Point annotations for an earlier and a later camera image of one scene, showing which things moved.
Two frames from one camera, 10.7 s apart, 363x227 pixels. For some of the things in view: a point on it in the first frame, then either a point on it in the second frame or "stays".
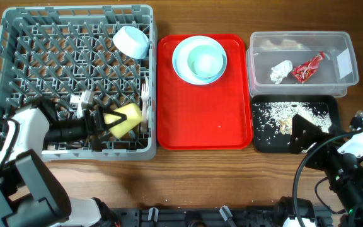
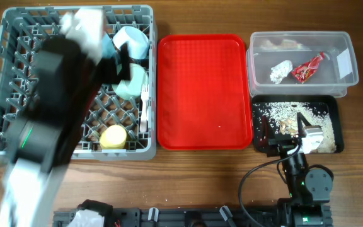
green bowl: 207,62 to 132,88
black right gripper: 312,134 to 268,138
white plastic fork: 145,96 stays
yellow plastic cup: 134,116 to 114,137
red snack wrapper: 304,72 stays
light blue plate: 199,60 to 108,47
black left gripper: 97,129 to 116,67
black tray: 272,116 stays
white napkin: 280,70 stays
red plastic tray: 213,116 stays
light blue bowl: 132,41 stays
